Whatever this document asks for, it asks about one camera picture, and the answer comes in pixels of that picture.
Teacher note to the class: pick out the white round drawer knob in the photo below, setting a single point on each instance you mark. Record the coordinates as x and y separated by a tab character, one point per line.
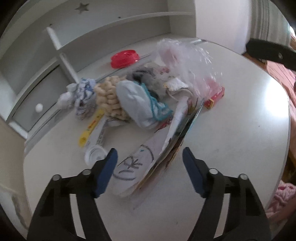
39	108

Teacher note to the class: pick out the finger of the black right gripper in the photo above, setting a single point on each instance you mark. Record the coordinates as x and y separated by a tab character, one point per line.
270	51

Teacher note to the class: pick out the colourful drawing booklet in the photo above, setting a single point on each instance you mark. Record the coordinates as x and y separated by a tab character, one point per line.
131	172

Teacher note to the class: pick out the red plastic lid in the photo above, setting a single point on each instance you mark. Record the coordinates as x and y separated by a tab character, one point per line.
124	59

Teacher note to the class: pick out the yellow white tube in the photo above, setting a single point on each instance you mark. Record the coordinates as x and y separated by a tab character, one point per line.
91	140

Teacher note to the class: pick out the light blue sock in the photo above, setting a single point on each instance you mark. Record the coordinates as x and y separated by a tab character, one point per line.
138	103

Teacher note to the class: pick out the beige knitted cloth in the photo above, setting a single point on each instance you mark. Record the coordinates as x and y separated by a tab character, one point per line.
106	98

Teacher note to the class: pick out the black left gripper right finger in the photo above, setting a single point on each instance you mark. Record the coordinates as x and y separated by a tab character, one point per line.
246	218

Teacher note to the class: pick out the blue white crumpled cloth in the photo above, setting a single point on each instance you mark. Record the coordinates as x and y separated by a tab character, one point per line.
81	97

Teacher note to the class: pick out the pink bed cover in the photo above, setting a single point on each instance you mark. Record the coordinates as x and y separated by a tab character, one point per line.
279	102

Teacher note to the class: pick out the clear plastic bag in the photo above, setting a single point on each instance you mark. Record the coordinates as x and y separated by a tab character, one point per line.
193	64

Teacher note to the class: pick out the red yellow small box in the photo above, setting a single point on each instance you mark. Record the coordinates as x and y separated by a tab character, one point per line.
210	103

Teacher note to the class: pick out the white desk hutch shelf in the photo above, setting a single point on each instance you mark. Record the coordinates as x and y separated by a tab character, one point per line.
45	45

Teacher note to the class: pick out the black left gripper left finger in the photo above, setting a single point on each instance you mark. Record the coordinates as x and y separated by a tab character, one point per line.
67	209

